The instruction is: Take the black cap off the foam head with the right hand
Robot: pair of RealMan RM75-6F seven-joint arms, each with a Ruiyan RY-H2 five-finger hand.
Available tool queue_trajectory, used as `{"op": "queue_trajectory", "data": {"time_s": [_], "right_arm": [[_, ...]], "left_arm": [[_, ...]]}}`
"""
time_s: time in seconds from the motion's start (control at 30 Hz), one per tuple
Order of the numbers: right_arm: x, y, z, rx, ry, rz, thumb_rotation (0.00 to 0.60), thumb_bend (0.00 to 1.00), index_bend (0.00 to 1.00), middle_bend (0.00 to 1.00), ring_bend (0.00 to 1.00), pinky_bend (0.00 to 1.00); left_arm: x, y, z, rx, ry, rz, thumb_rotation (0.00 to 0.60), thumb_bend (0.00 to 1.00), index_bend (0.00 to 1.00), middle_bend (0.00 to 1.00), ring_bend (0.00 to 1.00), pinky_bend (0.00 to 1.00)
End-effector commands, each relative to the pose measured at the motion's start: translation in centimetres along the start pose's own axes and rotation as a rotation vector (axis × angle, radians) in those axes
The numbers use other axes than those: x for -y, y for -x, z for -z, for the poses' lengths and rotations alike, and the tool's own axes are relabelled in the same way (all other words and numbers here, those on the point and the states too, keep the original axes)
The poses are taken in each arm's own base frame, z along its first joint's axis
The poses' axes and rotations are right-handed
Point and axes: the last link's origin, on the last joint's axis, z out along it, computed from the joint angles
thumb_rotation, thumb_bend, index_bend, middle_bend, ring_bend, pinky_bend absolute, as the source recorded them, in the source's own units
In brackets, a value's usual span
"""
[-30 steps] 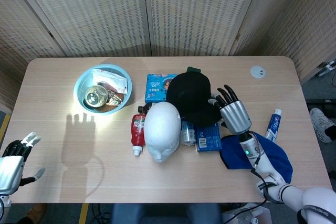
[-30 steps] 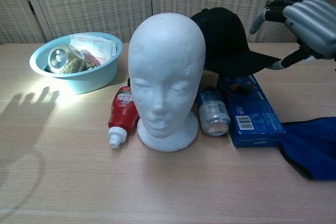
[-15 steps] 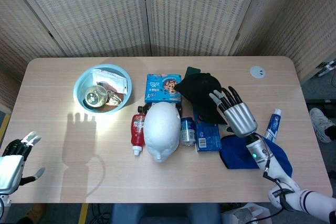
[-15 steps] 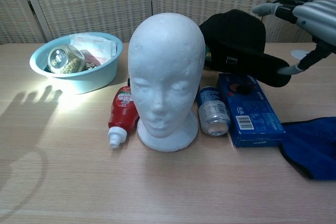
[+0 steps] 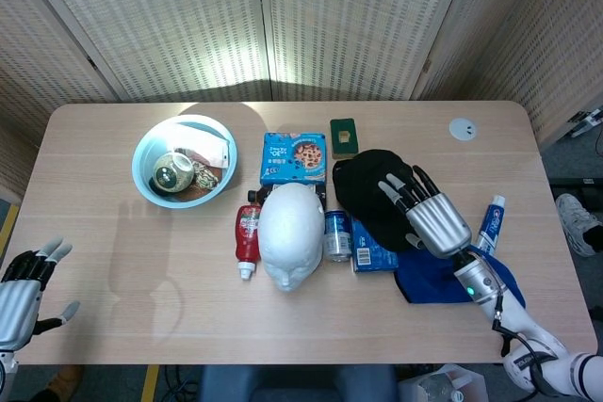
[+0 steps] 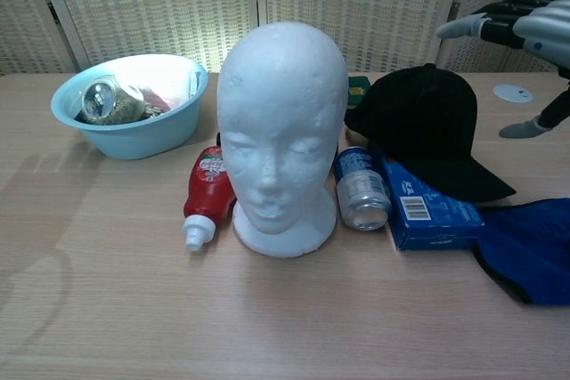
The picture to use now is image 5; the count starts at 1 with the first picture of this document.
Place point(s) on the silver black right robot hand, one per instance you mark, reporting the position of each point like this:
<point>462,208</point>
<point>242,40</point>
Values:
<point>438,223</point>

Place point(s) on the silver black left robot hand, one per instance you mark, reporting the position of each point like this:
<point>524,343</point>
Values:
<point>19,298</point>

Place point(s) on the black baseball cap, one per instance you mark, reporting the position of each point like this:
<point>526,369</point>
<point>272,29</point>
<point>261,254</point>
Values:
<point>367,195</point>

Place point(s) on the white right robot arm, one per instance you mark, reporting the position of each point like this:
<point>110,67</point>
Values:
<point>518,322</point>

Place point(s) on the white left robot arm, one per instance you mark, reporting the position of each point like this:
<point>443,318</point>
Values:
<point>5,371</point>

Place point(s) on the blue Oreo package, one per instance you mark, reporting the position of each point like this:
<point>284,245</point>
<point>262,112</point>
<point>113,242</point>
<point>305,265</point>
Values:
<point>369,256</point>

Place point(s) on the dark green small box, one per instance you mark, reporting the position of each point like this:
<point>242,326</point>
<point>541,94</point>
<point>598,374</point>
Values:
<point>344,138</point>

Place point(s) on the blue chocolate chip cookie box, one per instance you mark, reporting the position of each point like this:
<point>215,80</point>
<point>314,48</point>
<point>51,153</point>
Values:
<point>294,155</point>

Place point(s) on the white blue toothpaste tube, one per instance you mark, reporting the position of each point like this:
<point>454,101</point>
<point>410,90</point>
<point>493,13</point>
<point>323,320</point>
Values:
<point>490,228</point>

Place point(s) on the blue cloth with black trim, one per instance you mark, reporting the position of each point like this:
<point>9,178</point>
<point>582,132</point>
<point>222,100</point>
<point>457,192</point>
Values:
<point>424,279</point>

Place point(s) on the brown shoe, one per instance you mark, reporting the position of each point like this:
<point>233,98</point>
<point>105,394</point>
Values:
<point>66,381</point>

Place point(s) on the blue drink can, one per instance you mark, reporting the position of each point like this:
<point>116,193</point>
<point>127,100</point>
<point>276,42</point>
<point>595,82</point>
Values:
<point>337,237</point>

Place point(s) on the white sneaker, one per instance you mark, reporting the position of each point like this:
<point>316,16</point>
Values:
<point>575,223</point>

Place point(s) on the white foam mannequin head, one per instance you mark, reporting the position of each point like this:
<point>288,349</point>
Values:
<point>289,232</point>

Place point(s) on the white plastic bag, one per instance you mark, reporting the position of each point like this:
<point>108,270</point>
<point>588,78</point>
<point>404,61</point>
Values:
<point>447,385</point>

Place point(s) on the light blue plastic bowl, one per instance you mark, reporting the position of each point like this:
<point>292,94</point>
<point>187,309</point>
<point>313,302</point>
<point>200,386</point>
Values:
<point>141,171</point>

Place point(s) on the white power strip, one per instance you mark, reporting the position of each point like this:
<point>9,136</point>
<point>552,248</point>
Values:
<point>586,119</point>

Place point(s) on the red ketchup squeeze bottle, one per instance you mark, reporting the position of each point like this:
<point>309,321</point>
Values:
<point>247,237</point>

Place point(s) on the round glass jar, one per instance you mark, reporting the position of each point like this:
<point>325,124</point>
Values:
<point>173,173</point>

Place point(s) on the dark blue chair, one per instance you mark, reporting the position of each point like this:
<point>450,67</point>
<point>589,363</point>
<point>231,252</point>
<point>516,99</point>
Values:
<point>297,383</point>

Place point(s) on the crinkled foil snack wrapper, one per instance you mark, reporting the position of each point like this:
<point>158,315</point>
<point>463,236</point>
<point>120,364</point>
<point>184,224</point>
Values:
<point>207,178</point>

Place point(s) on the white paper packet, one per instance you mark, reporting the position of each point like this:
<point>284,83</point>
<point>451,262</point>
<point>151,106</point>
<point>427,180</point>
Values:
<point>202,148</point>

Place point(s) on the woven folding screen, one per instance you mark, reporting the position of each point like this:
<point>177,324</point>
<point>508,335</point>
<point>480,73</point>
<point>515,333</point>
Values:
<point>188,20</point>

